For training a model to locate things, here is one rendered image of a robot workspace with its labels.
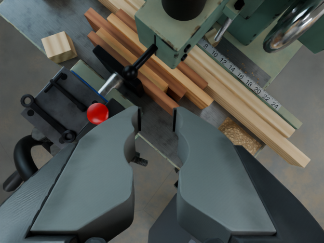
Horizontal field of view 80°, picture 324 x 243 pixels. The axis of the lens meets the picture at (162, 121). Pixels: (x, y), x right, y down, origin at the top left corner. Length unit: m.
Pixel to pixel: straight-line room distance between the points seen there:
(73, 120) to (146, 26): 0.17
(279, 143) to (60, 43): 0.45
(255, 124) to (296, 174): 1.24
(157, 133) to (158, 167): 0.93
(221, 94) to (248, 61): 0.22
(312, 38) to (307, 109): 1.25
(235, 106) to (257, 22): 0.20
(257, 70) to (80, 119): 0.45
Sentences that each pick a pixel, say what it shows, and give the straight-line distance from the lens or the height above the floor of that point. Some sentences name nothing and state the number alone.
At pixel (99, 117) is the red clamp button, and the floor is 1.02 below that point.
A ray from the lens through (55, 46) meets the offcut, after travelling 0.44.
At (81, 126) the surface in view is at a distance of 0.31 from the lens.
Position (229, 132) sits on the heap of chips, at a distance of 0.39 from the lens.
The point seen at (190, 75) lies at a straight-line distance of 0.36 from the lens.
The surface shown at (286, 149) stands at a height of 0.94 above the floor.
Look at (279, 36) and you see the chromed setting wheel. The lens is 0.33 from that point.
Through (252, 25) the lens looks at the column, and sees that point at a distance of 0.52.
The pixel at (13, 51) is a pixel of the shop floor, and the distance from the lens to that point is 1.69.
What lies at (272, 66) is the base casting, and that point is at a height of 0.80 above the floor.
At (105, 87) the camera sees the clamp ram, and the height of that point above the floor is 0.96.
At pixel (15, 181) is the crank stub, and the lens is 0.47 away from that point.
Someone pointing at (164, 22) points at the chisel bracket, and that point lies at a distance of 0.26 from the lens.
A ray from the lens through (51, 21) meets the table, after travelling 0.50.
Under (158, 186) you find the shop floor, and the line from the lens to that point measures 1.34.
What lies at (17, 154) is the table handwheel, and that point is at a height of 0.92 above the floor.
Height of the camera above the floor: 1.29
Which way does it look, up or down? 87 degrees down
